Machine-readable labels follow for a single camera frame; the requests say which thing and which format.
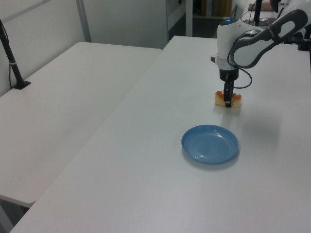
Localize bread loaf with orange crust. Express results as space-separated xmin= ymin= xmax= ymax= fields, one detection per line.
xmin=214 ymin=90 xmax=242 ymax=108

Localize black flat mat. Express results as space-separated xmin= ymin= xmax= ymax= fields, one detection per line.
xmin=258 ymin=17 xmax=277 ymax=26

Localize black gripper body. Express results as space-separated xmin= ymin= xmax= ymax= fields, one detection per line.
xmin=219 ymin=68 xmax=240 ymax=83

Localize black camera stand with base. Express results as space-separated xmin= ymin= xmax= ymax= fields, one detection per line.
xmin=0 ymin=18 xmax=32 ymax=91

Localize blue round plate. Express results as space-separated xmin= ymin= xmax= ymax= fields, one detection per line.
xmin=181 ymin=124 xmax=240 ymax=165

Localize brown board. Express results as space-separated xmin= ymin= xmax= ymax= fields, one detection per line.
xmin=248 ymin=2 xmax=271 ymax=12

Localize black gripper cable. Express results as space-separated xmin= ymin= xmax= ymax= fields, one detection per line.
xmin=226 ymin=31 xmax=253 ymax=89

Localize white cabinet leg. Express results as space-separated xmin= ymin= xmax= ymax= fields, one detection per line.
xmin=185 ymin=0 xmax=194 ymax=37

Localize black upright pole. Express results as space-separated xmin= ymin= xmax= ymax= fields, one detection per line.
xmin=253 ymin=0 xmax=263 ymax=26

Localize black table clamp mount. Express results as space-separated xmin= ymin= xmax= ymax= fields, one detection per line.
xmin=297 ymin=26 xmax=311 ymax=52

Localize white side table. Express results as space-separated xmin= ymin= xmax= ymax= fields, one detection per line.
xmin=0 ymin=41 xmax=163 ymax=208

